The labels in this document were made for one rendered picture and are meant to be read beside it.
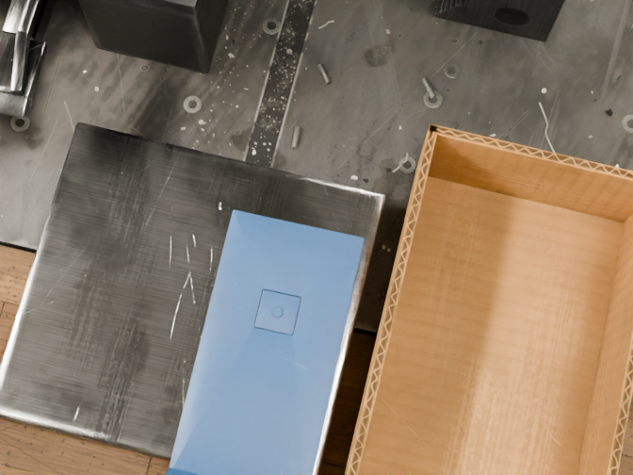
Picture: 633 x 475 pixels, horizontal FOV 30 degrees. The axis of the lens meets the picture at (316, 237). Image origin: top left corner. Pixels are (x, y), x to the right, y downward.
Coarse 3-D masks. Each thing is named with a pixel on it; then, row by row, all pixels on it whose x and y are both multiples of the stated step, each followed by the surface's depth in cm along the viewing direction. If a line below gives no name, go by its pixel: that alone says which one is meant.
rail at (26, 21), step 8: (32, 0) 57; (40, 0) 58; (48, 0) 59; (56, 0) 60; (24, 8) 57; (32, 8) 57; (40, 8) 58; (48, 8) 59; (24, 16) 57; (32, 16) 57; (48, 16) 59; (24, 24) 57; (32, 24) 57; (40, 24) 58; (24, 32) 57; (32, 32) 58; (40, 32) 59; (40, 40) 59
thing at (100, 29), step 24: (96, 0) 60; (120, 0) 59; (216, 0) 63; (96, 24) 63; (120, 24) 62; (144, 24) 61; (168, 24) 61; (192, 24) 60; (216, 24) 65; (120, 48) 66; (144, 48) 65; (168, 48) 64; (192, 48) 63
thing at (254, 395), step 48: (240, 240) 61; (288, 240) 61; (336, 240) 61; (240, 288) 60; (288, 288) 61; (336, 288) 61; (240, 336) 60; (288, 336) 60; (336, 336) 60; (192, 384) 59; (240, 384) 59; (288, 384) 59; (192, 432) 59; (240, 432) 59; (288, 432) 59
